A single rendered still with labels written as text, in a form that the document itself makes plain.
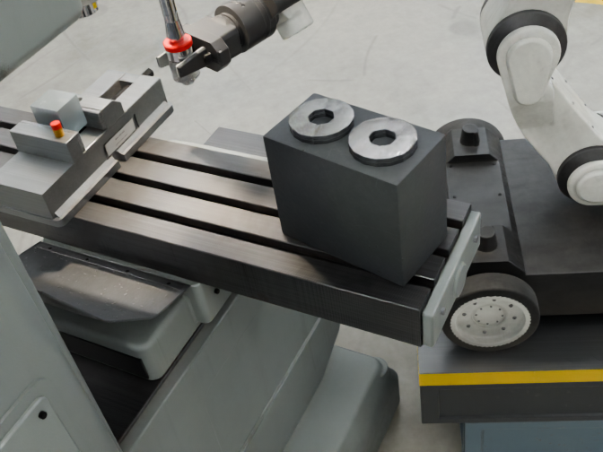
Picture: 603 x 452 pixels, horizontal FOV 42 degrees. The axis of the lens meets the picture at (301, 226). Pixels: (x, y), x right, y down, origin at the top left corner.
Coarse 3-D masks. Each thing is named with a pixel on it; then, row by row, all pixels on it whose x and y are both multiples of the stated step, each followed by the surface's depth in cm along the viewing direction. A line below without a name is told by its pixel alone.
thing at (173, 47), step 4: (184, 36) 128; (188, 36) 128; (164, 40) 128; (168, 40) 128; (184, 40) 127; (188, 40) 127; (164, 44) 127; (168, 44) 127; (172, 44) 127; (176, 44) 127; (180, 44) 127; (184, 44) 126; (188, 44) 127; (164, 48) 128; (168, 48) 127; (172, 48) 126; (176, 48) 126; (180, 48) 126; (184, 48) 127; (172, 52) 127; (176, 52) 127
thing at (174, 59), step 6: (192, 48) 128; (168, 54) 128; (174, 54) 127; (180, 54) 127; (186, 54) 127; (168, 60) 129; (174, 60) 128; (180, 60) 128; (174, 66) 129; (174, 72) 130; (198, 72) 131; (174, 78) 131; (180, 78) 130; (186, 78) 130; (192, 78) 130
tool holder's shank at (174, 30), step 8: (160, 0) 122; (168, 0) 122; (168, 8) 123; (176, 8) 124; (168, 16) 124; (176, 16) 124; (168, 24) 125; (176, 24) 125; (168, 32) 126; (176, 32) 125; (184, 32) 127; (176, 40) 127
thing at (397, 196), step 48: (288, 144) 106; (336, 144) 104; (384, 144) 103; (432, 144) 102; (288, 192) 113; (336, 192) 105; (384, 192) 99; (432, 192) 106; (336, 240) 112; (384, 240) 105; (432, 240) 111
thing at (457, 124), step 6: (456, 120) 196; (462, 120) 196; (468, 120) 195; (474, 120) 195; (480, 120) 196; (444, 126) 197; (450, 126) 196; (456, 126) 195; (480, 126) 194; (486, 126) 194; (492, 126) 196; (444, 132) 196; (492, 132) 194; (498, 132) 196
